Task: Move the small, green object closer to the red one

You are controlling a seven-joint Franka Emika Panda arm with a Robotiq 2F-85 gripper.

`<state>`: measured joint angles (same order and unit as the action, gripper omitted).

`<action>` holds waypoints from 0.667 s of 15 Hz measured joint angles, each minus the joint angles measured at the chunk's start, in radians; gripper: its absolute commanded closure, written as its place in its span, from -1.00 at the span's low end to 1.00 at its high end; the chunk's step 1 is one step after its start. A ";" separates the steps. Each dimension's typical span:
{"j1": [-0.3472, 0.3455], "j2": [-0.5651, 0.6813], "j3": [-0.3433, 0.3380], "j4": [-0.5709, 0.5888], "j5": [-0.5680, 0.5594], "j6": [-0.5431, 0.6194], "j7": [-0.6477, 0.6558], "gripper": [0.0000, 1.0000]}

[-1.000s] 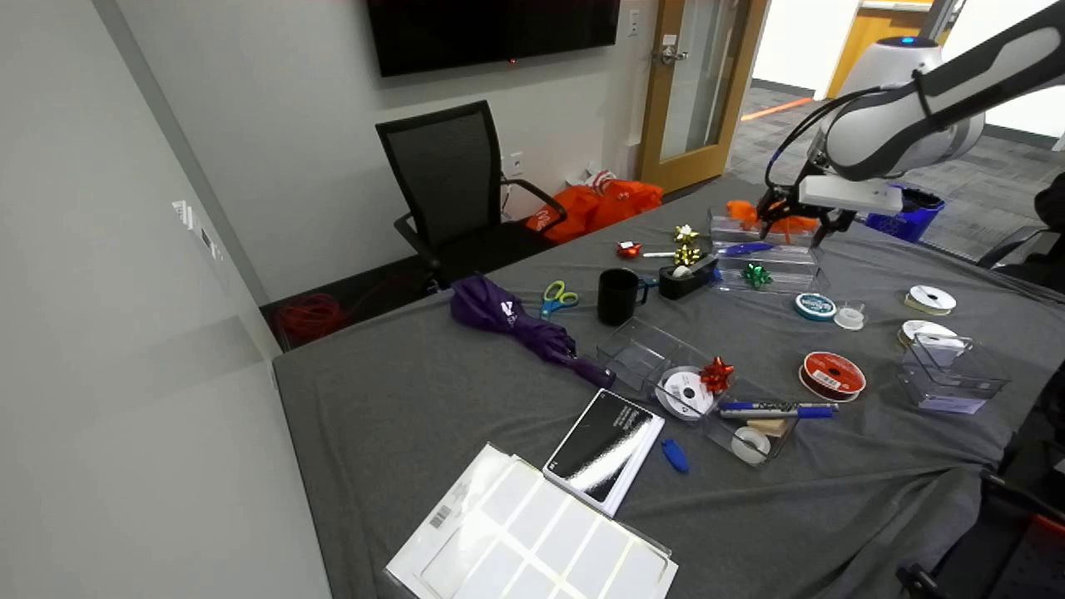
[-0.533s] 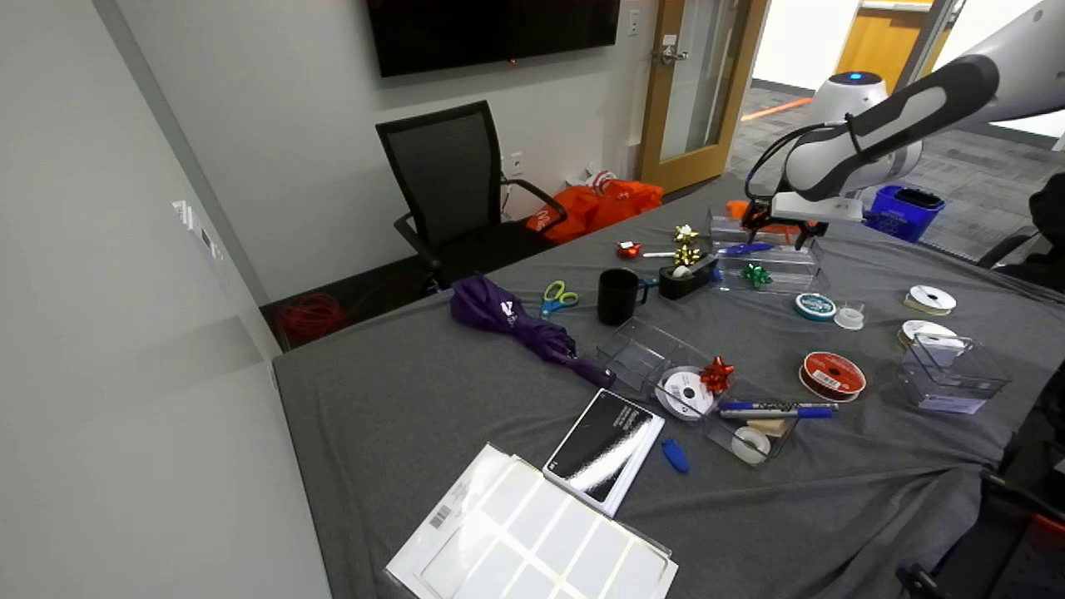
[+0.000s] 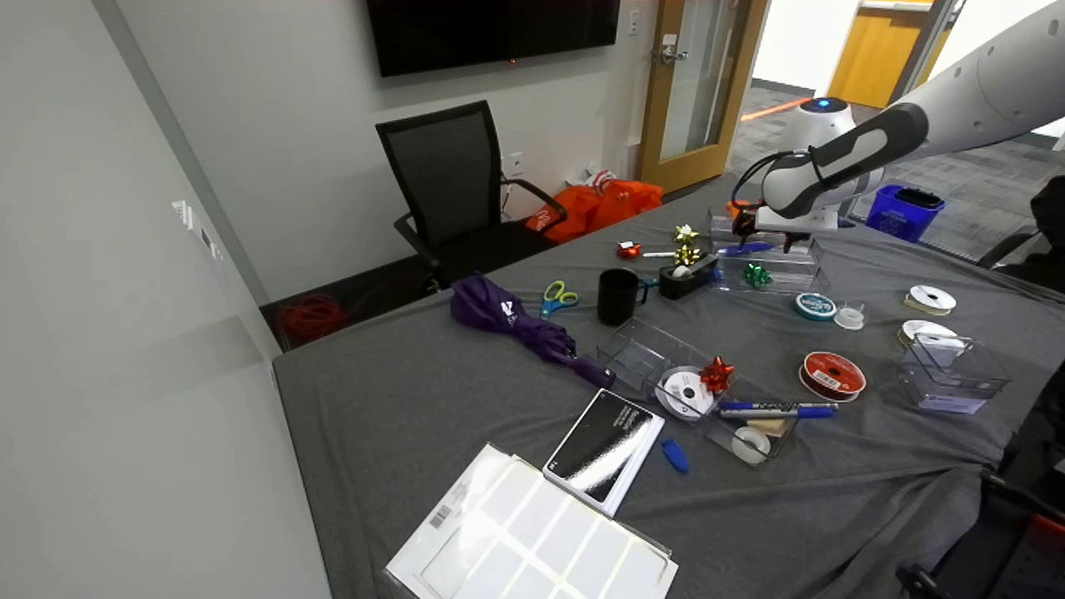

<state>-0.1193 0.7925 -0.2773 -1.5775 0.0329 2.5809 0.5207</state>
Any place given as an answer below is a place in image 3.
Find orange fabric bag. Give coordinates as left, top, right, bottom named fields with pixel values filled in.
left=525, top=178, right=668, bottom=246

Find green blue handled scissors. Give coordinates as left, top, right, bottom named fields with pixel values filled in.
left=539, top=275, right=582, bottom=319

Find clear acrylic container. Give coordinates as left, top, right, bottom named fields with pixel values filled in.
left=709, top=213, right=829, bottom=297

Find black chair with red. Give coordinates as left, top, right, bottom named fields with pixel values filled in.
left=895, top=364, right=1065, bottom=599

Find red cable coil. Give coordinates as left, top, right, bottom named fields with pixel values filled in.
left=277, top=293, right=357, bottom=345

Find teal ribbon spool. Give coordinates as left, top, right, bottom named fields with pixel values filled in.
left=789, top=289, right=843, bottom=324

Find blue marker pen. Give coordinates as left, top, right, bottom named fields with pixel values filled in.
left=714, top=395, right=843, bottom=426

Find black wall television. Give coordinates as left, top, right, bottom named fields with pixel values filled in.
left=362, top=0, right=627, bottom=81

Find black notebook with white strip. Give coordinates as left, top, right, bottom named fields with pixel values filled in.
left=539, top=388, right=668, bottom=520

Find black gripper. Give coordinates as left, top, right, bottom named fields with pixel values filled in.
left=726, top=201, right=818, bottom=256

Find gold gift bow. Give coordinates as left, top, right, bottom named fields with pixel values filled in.
left=668, top=224, right=705, bottom=270

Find black cup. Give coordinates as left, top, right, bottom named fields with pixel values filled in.
left=597, top=267, right=646, bottom=330

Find red gift bow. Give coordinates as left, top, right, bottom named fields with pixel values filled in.
left=697, top=355, right=740, bottom=399

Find white tape roll in tray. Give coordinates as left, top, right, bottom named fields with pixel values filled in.
left=730, top=426, right=774, bottom=467

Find white wall switch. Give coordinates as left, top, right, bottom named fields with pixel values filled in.
left=166, top=196, right=225, bottom=259

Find clear plastic tray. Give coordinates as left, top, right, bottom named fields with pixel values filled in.
left=702, top=399, right=818, bottom=468

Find black tape dispenser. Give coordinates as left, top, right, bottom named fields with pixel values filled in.
left=656, top=259, right=726, bottom=303

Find black mesh office chair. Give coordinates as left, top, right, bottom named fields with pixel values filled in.
left=373, top=98, right=572, bottom=289

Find orange wooden door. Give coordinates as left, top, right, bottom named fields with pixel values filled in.
left=829, top=0, right=957, bottom=111

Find silver ribbon spool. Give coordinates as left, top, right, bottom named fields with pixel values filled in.
left=651, top=366, right=721, bottom=426

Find clear plastic box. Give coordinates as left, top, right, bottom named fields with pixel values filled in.
left=885, top=330, right=1012, bottom=420

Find clear flat plastic case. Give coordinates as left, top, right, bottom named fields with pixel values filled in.
left=594, top=328, right=726, bottom=429

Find white ribbon spool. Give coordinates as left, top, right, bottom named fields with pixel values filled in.
left=895, top=318, right=957, bottom=345
left=903, top=282, right=957, bottom=319

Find blue storage bin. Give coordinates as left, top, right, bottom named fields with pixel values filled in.
left=861, top=179, right=950, bottom=244

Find gray table cloth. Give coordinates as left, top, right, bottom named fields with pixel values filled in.
left=269, top=171, right=1065, bottom=599

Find wooden framed glass door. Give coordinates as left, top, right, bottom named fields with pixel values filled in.
left=637, top=0, right=774, bottom=196

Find blue marker cap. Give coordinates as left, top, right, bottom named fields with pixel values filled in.
left=659, top=434, right=692, bottom=481

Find white label sheet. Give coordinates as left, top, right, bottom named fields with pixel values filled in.
left=383, top=442, right=681, bottom=599

